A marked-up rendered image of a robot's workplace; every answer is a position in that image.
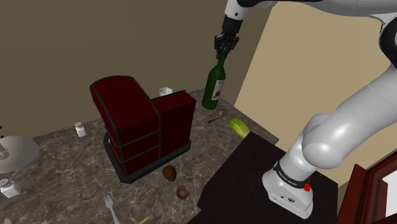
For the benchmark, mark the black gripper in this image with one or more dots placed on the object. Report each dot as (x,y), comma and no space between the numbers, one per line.
(230,29)

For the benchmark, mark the green wine bottle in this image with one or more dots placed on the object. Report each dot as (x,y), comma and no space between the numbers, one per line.
(214,85)

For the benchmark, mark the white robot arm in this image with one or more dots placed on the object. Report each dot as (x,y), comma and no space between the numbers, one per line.
(347,130)

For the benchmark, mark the brown wooden sticks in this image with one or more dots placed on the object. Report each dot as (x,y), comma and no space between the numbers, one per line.
(216,115)

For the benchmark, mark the white mug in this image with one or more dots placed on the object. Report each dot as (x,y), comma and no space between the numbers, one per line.
(165,91)

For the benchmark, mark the green yellow squash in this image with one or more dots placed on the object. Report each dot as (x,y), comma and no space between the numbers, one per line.
(239,127)

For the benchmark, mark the dark red coffee machine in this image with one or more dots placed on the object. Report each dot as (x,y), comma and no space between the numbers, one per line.
(136,124)

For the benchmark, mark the dark robot stand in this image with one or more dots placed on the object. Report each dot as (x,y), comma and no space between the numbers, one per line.
(248,186)

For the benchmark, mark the small white shaker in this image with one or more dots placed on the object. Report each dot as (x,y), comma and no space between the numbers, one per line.
(80,129)

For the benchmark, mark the yellow pencil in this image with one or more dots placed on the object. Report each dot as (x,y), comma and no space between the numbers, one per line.
(144,220)

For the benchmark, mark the silver fork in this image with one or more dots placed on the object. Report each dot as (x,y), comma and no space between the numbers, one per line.
(111,208)

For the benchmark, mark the red wooden door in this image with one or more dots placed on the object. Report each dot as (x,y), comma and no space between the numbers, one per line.
(369,195)

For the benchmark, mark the round grey sink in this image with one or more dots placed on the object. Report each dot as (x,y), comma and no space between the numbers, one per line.
(15,153)

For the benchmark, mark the white square shaker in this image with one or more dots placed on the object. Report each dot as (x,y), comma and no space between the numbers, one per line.
(10,187)

